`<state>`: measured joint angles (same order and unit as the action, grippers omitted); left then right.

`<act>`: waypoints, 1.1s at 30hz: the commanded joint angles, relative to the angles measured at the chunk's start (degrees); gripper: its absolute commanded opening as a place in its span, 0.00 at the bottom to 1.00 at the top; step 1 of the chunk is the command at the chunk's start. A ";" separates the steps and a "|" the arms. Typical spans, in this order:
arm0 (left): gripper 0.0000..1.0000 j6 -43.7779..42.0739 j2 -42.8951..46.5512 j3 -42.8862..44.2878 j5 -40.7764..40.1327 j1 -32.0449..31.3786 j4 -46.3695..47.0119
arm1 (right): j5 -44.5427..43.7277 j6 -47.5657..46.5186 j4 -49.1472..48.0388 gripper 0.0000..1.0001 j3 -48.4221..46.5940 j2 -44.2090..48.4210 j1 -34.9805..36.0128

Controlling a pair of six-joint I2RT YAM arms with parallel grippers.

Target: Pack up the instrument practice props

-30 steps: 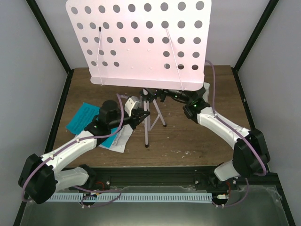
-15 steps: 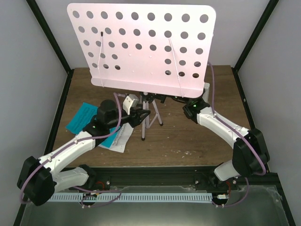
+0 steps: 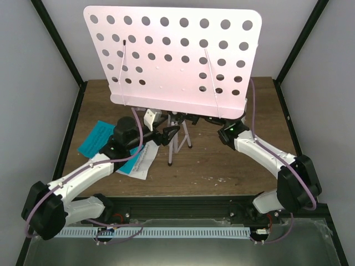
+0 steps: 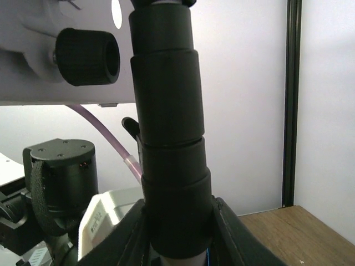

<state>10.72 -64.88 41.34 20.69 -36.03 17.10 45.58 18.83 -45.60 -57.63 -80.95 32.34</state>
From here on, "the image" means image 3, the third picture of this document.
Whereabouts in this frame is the white sheet music page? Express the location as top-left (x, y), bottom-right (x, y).
top-left (116, 141), bottom-right (159, 180)

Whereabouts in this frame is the blue sheet music folder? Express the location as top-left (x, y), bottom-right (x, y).
top-left (77, 121), bottom-right (141, 176)

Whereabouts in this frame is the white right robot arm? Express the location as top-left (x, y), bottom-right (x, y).
top-left (178, 114), bottom-right (322, 223)

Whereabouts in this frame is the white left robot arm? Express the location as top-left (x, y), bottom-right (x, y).
top-left (21, 116), bottom-right (180, 240)

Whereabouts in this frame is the white perforated stand tray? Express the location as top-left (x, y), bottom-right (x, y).
top-left (83, 6), bottom-right (262, 119)

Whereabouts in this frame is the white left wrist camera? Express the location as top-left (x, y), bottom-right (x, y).
top-left (143, 109), bottom-right (164, 131)

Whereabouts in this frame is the black front mounting rail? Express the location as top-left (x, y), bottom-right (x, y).
top-left (66, 195), bottom-right (328, 225)

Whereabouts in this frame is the black left table rail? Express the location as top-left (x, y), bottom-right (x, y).
top-left (52, 81), bottom-right (88, 181)

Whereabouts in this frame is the light blue slotted cable duct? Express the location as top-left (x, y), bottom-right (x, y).
top-left (56, 227), bottom-right (251, 239)

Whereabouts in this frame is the black right corner post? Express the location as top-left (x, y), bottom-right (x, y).
top-left (276, 0), bottom-right (329, 84)

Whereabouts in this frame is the black corner post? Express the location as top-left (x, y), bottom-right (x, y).
top-left (31, 0), bottom-right (84, 87)
top-left (276, 0), bottom-right (329, 84)

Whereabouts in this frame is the black left corner post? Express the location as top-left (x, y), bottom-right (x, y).
top-left (31, 0), bottom-right (84, 87)

